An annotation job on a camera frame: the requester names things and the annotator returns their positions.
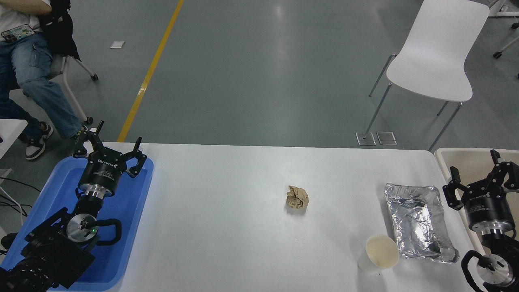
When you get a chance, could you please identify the small white table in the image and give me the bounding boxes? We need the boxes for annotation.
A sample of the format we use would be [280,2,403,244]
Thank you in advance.
[0,119,28,159]

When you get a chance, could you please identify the large pale bin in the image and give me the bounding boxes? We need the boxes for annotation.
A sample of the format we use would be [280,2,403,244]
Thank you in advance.
[434,147,519,292]

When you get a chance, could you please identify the white furniture base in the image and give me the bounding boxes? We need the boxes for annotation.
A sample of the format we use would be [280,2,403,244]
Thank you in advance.
[488,0,519,17]

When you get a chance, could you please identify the black floor cable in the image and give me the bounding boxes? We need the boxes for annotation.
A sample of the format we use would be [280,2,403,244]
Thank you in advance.
[0,177,42,207]

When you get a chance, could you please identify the white floor cable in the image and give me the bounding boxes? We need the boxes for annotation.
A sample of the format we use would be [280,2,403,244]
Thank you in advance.
[0,187,26,226]

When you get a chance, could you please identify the white rolling chair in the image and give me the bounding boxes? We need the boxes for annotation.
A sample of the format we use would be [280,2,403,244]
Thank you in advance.
[8,53,99,125]

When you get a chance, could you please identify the white paper cup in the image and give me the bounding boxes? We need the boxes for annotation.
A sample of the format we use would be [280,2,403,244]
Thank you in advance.
[357,234,400,273]

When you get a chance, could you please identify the white plastic chair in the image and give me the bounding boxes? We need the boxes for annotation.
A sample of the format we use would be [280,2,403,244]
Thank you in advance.
[364,0,490,152]

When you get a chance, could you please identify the black jacket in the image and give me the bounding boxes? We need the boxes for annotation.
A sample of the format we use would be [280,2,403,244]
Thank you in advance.
[39,0,81,61]

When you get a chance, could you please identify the crumpled tan paper ball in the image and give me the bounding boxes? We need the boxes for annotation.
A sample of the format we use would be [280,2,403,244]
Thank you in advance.
[286,185,309,210]

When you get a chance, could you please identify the blue plastic tray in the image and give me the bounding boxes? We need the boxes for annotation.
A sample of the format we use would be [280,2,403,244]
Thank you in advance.
[0,156,154,292]

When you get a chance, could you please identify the rolling chair leg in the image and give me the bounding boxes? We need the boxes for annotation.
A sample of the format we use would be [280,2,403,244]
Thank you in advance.
[493,34,519,59]

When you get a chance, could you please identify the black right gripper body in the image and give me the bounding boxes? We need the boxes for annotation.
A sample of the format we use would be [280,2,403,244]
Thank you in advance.
[462,185,516,234]

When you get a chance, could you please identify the crumpled foil tray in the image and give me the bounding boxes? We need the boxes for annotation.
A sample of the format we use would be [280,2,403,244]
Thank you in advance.
[384,182,460,264]

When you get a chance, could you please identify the patterned phone case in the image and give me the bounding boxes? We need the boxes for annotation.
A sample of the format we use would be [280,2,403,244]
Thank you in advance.
[1,24,36,43]

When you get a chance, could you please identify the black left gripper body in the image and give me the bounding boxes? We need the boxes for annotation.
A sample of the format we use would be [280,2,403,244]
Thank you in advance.
[78,148,136,192]

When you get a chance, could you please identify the seated person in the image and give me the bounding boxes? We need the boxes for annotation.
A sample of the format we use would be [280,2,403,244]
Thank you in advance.
[0,0,88,161]

